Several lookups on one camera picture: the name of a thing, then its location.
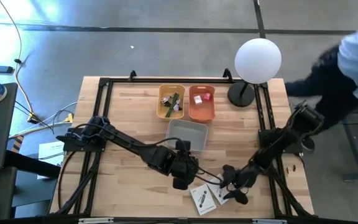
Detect white paper sheet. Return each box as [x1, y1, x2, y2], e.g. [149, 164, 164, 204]
[37, 141, 65, 180]

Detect yellow hanging cable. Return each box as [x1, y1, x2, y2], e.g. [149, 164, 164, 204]
[0, 0, 39, 124]

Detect white printed box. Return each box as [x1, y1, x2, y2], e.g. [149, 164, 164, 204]
[206, 173, 230, 206]

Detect white frame bracket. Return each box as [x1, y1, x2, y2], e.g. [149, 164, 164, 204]
[252, 218, 288, 224]
[78, 217, 115, 224]

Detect green black braided cable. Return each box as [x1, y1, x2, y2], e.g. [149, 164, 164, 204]
[165, 92, 181, 119]

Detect orange plastic bin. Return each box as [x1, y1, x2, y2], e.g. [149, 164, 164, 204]
[188, 84, 216, 123]

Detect white Acer box green edge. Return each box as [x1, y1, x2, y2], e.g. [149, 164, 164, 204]
[190, 184, 218, 216]

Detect grey plastic bin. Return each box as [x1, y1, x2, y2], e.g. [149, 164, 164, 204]
[165, 119, 209, 153]

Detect white floor cables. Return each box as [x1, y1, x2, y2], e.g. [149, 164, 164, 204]
[9, 101, 78, 139]

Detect yellow plastic bin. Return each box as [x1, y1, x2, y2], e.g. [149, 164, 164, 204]
[156, 83, 186, 122]

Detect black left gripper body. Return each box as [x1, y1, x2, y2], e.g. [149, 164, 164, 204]
[170, 151, 200, 180]

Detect white globe table lamp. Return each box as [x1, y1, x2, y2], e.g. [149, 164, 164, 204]
[227, 37, 283, 108]

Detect black metal table frame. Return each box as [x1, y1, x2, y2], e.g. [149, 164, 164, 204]
[50, 68, 315, 218]

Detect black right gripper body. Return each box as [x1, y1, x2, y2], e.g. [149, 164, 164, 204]
[235, 164, 260, 190]

